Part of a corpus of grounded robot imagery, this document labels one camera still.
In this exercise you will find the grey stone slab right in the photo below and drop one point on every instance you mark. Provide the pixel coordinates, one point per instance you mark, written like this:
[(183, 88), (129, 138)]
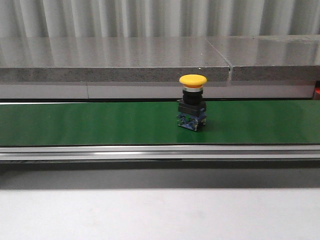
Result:
[(292, 58)]

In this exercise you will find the grey stone slab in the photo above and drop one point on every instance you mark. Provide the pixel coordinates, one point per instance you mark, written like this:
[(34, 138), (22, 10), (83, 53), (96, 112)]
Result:
[(292, 58), (108, 59)]

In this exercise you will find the green conveyor belt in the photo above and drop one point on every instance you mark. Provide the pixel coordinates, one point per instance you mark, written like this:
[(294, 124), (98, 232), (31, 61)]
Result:
[(153, 123)]

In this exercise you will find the white panel under slab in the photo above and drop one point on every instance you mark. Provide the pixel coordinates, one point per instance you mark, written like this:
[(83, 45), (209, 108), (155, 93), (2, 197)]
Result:
[(153, 90)]

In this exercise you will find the grey stone slab left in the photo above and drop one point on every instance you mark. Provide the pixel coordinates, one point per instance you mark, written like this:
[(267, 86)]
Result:
[(108, 59)]

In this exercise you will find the red object at right edge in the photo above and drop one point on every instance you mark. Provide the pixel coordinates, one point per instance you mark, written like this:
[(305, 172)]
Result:
[(316, 95)]

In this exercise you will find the grey pleated curtain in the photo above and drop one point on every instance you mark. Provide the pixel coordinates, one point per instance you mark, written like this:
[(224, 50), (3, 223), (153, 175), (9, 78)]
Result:
[(158, 18)]

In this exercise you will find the aluminium conveyor side rail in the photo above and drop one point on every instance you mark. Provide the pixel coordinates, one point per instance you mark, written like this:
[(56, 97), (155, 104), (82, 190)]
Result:
[(152, 153)]

